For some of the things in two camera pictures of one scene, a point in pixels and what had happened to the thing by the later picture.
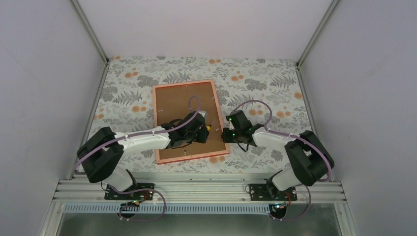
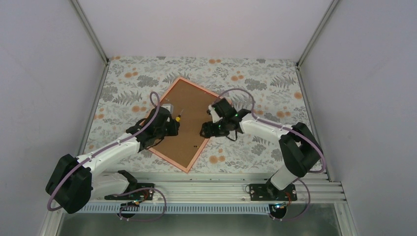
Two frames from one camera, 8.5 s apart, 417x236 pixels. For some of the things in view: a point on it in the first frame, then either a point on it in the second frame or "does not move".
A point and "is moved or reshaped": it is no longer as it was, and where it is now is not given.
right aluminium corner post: [329, 12] does not move
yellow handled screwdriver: [209, 127] is moved or reshaped
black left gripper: [202, 138] -> [173, 132]
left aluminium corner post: [92, 34] does not move
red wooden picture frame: [171, 103] is moved or reshaped
